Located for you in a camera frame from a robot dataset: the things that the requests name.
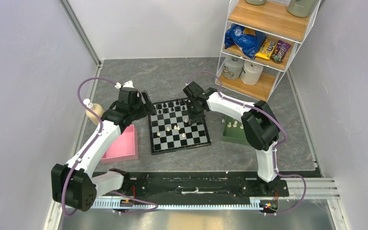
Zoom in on black white chessboard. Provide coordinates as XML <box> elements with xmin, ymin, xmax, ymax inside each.
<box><xmin>148</xmin><ymin>98</ymin><xmax>211</xmax><ymax>155</ymax></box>

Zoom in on green plastic tray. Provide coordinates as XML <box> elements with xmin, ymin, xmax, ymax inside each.
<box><xmin>221</xmin><ymin>116</ymin><xmax>250</xmax><ymax>146</ymax></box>

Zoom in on pink plastic tray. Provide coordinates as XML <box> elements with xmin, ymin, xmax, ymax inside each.
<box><xmin>101</xmin><ymin>125</ymin><xmax>138</xmax><ymax>164</ymax></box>

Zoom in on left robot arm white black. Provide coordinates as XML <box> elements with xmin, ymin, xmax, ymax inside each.
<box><xmin>51</xmin><ymin>87</ymin><xmax>155</xmax><ymax>216</ymax></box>

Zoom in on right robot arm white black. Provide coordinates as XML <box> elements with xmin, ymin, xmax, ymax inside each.
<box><xmin>183</xmin><ymin>81</ymin><xmax>280</xmax><ymax>196</ymax></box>

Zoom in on beige pump bottle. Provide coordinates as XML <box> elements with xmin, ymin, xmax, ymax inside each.
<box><xmin>83</xmin><ymin>98</ymin><xmax>104</xmax><ymax>126</ymax></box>

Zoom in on white jug with label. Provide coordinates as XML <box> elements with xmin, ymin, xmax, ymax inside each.
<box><xmin>222</xmin><ymin>57</ymin><xmax>244</xmax><ymax>80</ymax></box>

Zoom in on white paper roll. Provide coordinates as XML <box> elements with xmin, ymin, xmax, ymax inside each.
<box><xmin>240</xmin><ymin>61</ymin><xmax>264</xmax><ymax>85</ymax></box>

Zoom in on blue snack bag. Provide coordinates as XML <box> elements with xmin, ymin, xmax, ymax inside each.
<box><xmin>224</xmin><ymin>24</ymin><xmax>266</xmax><ymax>59</ymax></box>

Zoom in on yellow candy bag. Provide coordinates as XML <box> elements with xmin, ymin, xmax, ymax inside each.
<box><xmin>255</xmin><ymin>39</ymin><xmax>277</xmax><ymax>60</ymax></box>

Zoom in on brown candy bag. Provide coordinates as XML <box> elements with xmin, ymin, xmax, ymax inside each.
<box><xmin>271</xmin><ymin>40</ymin><xmax>291</xmax><ymax>63</ymax></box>

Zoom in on grey green bottle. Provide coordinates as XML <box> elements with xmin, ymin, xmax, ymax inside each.
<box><xmin>287</xmin><ymin>0</ymin><xmax>317</xmax><ymax>18</ymax></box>

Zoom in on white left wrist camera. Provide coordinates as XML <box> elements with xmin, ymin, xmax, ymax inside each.
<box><xmin>115</xmin><ymin>80</ymin><xmax>134</xmax><ymax>90</ymax></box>

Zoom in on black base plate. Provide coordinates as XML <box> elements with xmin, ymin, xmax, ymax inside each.
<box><xmin>118</xmin><ymin>171</ymin><xmax>289</xmax><ymax>204</ymax></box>

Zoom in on aluminium corner rail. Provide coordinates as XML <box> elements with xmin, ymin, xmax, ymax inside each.
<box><xmin>59</xmin><ymin>0</ymin><xmax>103</xmax><ymax>67</ymax></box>

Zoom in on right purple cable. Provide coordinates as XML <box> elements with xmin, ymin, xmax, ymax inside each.
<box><xmin>187</xmin><ymin>70</ymin><xmax>308</xmax><ymax>217</ymax></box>

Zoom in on white wire wooden shelf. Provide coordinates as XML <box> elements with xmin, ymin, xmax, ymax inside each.
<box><xmin>215</xmin><ymin>0</ymin><xmax>321</xmax><ymax>101</ymax></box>

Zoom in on grey cable duct strip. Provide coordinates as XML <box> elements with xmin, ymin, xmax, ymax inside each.
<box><xmin>92</xmin><ymin>196</ymin><xmax>276</xmax><ymax>211</ymax></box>

